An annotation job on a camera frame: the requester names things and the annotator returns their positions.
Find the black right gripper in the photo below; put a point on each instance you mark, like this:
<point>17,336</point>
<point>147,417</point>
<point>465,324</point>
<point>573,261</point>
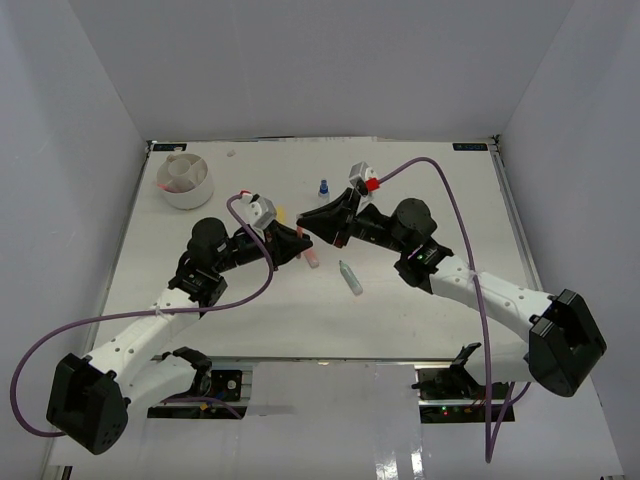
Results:
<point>327,223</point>

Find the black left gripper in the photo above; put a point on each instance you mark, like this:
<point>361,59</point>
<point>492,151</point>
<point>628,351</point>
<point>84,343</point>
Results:
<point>283,243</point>

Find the pink slim marker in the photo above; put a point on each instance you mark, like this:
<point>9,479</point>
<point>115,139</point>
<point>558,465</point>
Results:
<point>167,188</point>

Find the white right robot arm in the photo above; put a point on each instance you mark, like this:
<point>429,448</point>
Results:
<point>563,340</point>

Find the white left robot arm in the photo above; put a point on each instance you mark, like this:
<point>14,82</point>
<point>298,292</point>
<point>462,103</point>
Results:
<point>93,396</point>

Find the clear blue spray bottle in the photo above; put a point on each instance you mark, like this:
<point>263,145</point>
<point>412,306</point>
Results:
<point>323,192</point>

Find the orange pink highlighter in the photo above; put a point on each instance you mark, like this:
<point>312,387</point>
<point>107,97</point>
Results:
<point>311,258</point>

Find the yellow highlighter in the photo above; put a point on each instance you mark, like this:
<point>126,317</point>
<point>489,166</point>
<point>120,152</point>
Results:
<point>281,215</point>

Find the white round divided container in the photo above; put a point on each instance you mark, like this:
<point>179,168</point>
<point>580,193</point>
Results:
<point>191,176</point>

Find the right table label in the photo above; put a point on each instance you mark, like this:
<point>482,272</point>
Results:
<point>469,146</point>

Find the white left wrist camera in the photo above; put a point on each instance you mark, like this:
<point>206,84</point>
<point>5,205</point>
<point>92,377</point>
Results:
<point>259,212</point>

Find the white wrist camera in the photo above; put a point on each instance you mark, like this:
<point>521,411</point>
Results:
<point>259,212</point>
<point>363,179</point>

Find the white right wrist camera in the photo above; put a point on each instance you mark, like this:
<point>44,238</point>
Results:
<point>363,179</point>

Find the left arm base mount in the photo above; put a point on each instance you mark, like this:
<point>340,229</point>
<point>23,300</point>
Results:
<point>215,394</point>

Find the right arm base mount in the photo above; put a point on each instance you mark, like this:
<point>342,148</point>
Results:
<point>449,394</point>

